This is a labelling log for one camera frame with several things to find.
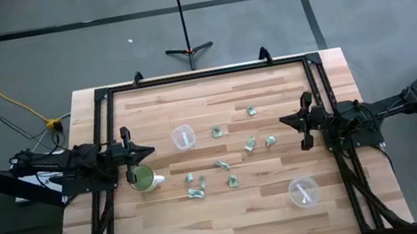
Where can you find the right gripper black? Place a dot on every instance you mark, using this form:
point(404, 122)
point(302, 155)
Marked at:
point(308, 121)

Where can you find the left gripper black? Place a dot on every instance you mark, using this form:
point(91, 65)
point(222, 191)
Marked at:
point(128, 155)

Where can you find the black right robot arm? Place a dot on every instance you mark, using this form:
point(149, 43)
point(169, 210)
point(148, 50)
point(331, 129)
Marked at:
point(375, 109)

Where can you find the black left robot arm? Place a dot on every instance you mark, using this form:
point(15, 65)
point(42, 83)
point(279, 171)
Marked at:
point(69, 158)

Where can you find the green and white mug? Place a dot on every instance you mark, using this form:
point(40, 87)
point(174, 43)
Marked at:
point(143, 179)

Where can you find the square clear plastic container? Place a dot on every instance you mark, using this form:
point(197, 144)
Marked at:
point(183, 137)

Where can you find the round clear plastic container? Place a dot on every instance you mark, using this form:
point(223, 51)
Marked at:
point(304, 192)

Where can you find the white paper sheet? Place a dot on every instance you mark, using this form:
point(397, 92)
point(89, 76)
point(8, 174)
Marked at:
point(37, 181)

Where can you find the black tripod stand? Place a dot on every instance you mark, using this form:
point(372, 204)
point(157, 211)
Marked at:
point(181, 18)

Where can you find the black aluminium table frame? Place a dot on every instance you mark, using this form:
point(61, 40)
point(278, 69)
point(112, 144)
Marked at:
point(205, 74)

